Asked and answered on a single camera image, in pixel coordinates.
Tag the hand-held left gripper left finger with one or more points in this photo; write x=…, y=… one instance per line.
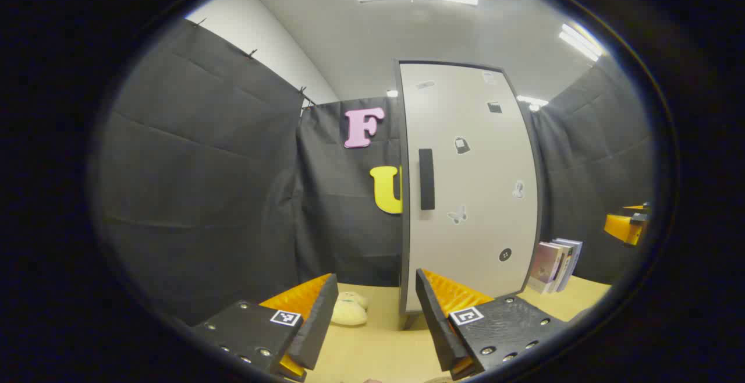
x=320, y=325

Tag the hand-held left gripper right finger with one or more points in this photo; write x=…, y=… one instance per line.
x=433, y=325

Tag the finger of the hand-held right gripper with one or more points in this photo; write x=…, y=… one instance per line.
x=623, y=229

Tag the light grey cabinet door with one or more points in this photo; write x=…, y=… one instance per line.
x=471, y=167

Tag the dark grey cabinet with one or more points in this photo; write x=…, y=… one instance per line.
x=401, y=243

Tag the cream plush toy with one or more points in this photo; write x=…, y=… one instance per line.
x=349, y=312

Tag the white book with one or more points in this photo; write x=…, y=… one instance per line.
x=563, y=266

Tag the pink cover book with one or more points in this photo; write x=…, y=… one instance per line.
x=544, y=263

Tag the black backdrop cloth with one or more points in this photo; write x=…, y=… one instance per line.
x=204, y=167

